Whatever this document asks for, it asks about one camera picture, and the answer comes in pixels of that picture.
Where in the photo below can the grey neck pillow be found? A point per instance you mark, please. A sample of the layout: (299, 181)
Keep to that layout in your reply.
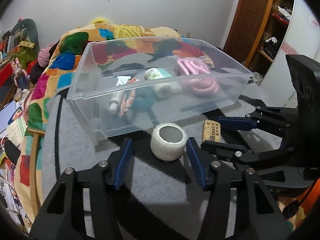
(24, 30)

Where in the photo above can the cork eraser block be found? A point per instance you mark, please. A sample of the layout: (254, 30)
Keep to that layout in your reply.
(211, 131)

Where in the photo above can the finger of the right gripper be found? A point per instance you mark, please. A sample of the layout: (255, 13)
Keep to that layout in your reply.
(237, 123)
(225, 151)

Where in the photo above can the white surfboard panel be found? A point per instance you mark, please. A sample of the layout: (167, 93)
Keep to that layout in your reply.
(302, 37)

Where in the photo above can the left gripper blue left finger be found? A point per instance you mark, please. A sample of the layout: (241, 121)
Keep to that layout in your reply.
(125, 154)

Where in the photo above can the wooden T-shaped stick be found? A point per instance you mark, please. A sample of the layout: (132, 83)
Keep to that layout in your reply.
(34, 197)

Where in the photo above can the green patterned box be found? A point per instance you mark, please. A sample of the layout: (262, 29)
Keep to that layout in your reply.
(24, 54)

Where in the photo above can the pink knitted hat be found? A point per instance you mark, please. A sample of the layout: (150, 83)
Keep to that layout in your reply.
(44, 55)

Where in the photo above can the blue white booklet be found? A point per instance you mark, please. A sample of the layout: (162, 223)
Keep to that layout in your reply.
(5, 115)

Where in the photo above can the brown wooden door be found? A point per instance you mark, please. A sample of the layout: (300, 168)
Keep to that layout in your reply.
(247, 21)

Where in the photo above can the blue tape roll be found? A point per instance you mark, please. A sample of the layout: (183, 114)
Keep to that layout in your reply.
(143, 101)

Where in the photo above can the red box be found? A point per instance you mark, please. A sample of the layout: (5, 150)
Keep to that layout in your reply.
(5, 73)

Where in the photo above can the wooden shelf unit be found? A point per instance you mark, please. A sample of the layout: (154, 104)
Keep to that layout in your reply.
(276, 28)

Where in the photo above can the pink white small tube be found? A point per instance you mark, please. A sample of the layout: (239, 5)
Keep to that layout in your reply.
(127, 101)

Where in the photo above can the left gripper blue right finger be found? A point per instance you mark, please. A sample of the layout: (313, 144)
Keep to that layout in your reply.
(195, 161)

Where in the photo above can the yellow pillow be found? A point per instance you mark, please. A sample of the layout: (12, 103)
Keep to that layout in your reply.
(100, 20)

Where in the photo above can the white toothpaste tube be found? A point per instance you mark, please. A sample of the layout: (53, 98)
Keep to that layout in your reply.
(117, 96)

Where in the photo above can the white bandage roll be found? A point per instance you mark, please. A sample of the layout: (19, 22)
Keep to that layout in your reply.
(168, 141)

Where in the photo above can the pink bunny toy bottle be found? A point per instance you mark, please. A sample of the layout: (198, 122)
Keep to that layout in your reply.
(21, 77)

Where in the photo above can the clear plastic storage box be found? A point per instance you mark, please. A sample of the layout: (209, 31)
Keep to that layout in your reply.
(130, 84)

